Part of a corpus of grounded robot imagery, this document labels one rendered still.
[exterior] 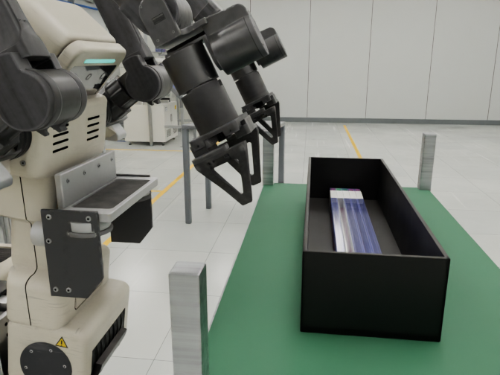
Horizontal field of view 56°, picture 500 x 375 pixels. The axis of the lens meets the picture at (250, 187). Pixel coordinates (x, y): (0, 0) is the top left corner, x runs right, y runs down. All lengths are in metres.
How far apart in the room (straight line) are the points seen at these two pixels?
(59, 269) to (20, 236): 0.13
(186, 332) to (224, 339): 0.16
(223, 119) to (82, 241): 0.36
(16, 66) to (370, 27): 9.51
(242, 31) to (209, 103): 0.09
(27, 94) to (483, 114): 10.17
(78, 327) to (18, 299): 0.12
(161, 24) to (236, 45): 0.09
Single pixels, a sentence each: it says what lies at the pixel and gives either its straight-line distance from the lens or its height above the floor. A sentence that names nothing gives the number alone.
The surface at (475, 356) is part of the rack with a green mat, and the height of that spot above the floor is 0.95.
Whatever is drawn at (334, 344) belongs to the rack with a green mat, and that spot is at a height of 0.95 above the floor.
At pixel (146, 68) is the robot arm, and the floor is 1.27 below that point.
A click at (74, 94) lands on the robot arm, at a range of 0.70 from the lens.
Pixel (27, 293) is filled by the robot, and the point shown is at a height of 0.88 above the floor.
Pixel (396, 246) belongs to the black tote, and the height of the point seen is 0.96.
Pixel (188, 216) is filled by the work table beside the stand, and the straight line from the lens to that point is 3.79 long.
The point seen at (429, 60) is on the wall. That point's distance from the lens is 10.19.
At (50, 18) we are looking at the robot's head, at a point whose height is 1.35.
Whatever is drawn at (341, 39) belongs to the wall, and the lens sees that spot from 9.95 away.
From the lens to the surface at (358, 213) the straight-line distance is 0.93.
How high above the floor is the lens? 1.29
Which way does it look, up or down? 15 degrees down
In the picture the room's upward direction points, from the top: straight up
